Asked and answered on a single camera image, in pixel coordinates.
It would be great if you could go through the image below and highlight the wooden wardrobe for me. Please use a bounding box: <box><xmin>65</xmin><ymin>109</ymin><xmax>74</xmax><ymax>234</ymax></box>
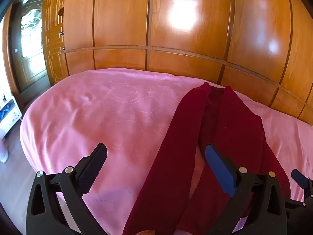
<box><xmin>41</xmin><ymin>0</ymin><xmax>313</xmax><ymax>126</ymax></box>

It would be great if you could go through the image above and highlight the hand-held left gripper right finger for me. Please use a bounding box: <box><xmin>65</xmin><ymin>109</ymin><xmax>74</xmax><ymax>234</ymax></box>
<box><xmin>205</xmin><ymin>144</ymin><xmax>287</xmax><ymax>235</ymax></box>

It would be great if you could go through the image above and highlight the wooden door with glass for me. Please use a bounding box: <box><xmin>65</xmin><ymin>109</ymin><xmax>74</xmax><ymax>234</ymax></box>
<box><xmin>9</xmin><ymin>0</ymin><xmax>52</xmax><ymax>97</ymax></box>

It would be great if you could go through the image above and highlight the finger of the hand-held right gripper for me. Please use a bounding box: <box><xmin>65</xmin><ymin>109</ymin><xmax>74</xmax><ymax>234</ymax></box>
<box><xmin>291</xmin><ymin>169</ymin><xmax>313</xmax><ymax>200</ymax></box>

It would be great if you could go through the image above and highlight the pink bed blanket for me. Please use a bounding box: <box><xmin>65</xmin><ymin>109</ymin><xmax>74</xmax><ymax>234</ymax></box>
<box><xmin>20</xmin><ymin>67</ymin><xmax>313</xmax><ymax>235</ymax></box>

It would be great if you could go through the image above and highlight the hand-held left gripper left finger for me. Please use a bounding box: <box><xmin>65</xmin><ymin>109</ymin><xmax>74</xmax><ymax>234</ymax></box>
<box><xmin>26</xmin><ymin>143</ymin><xmax>109</xmax><ymax>235</ymax></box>

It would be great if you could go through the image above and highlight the dark red garment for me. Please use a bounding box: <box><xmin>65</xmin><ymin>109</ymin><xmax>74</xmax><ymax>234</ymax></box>
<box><xmin>122</xmin><ymin>82</ymin><xmax>291</xmax><ymax>235</ymax></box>

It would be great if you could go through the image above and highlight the white low cabinet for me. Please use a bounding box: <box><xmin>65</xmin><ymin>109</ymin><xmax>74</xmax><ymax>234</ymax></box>
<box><xmin>0</xmin><ymin>93</ymin><xmax>24</xmax><ymax>138</ymax></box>

